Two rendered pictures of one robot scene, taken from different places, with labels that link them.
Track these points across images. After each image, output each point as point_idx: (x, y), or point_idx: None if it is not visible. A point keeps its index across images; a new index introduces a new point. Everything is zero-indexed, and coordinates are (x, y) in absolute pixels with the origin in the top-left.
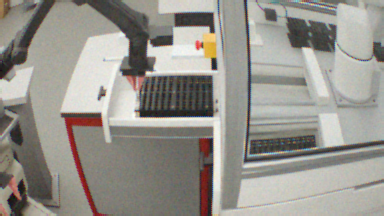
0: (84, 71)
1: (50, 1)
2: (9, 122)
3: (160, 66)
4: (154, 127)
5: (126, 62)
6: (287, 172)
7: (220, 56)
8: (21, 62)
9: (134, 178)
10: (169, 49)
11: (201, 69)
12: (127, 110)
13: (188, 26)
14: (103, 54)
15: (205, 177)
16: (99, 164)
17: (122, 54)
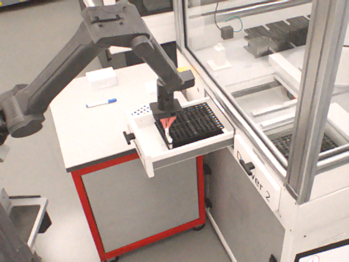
0: (70, 120)
1: (95, 51)
2: (33, 213)
3: (145, 103)
4: (189, 151)
5: (156, 107)
6: (348, 163)
7: (214, 86)
8: (31, 133)
9: (147, 197)
10: (142, 87)
11: (177, 98)
12: (152, 145)
13: (138, 62)
14: (80, 101)
15: (201, 176)
16: (113, 199)
17: (102, 98)
